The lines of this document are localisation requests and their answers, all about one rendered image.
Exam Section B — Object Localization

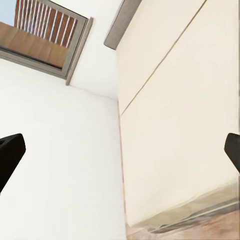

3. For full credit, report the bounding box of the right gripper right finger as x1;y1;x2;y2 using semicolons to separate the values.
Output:
224;133;240;173

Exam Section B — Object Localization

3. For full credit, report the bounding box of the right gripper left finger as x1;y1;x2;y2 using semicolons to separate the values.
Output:
0;133;26;193

